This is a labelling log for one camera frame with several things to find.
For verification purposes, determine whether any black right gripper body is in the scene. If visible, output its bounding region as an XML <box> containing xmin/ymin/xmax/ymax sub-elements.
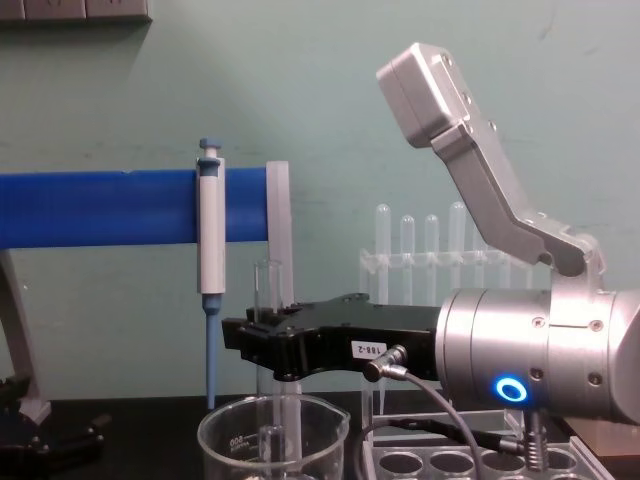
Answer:
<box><xmin>298</xmin><ymin>292</ymin><xmax>443</xmax><ymax>385</ymax></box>

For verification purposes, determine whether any clear plastic centrifuge tube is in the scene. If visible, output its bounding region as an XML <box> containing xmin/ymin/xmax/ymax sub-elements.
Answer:
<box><xmin>399</xmin><ymin>213</ymin><xmax>416</xmax><ymax>306</ymax></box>
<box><xmin>374</xmin><ymin>202</ymin><xmax>393</xmax><ymax>303</ymax></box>
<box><xmin>448</xmin><ymin>200</ymin><xmax>470</xmax><ymax>294</ymax></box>
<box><xmin>423</xmin><ymin>213</ymin><xmax>440</xmax><ymax>307</ymax></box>

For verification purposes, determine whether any clear glass beaker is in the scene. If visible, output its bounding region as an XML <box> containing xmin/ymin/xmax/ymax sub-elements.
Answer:
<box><xmin>195</xmin><ymin>393</ymin><xmax>351</xmax><ymax>480</ymax></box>

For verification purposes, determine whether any clear glass test tube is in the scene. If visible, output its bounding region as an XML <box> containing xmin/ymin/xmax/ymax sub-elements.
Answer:
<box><xmin>253</xmin><ymin>258</ymin><xmax>302</xmax><ymax>480</ymax></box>

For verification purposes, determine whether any grey wall socket panel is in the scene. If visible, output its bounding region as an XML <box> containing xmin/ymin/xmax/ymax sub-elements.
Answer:
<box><xmin>0</xmin><ymin>0</ymin><xmax>154</xmax><ymax>24</ymax></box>

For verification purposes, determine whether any clear acrylic tube rack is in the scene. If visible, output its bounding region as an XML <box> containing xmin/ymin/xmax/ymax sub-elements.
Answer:
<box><xmin>358</xmin><ymin>247</ymin><xmax>532</xmax><ymax>447</ymax></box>

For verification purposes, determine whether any white and blue pipette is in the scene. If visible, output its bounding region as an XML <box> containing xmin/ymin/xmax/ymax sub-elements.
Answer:
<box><xmin>195</xmin><ymin>137</ymin><xmax>227</xmax><ymax>412</ymax></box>

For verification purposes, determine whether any brown board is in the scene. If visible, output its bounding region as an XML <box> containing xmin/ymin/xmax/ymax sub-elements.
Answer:
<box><xmin>563</xmin><ymin>415</ymin><xmax>640</xmax><ymax>464</ymax></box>

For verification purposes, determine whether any thin dark gripper cable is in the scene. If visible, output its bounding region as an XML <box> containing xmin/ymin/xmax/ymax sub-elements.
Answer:
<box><xmin>357</xmin><ymin>343</ymin><xmax>551</xmax><ymax>480</ymax></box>

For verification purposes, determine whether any tube rack with round holes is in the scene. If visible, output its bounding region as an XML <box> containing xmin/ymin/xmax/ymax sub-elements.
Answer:
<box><xmin>367</xmin><ymin>432</ymin><xmax>640</xmax><ymax>480</ymax></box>

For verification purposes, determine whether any blue pipette stand bar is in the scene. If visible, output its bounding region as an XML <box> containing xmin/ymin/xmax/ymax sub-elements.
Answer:
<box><xmin>0</xmin><ymin>167</ymin><xmax>267</xmax><ymax>250</ymax></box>

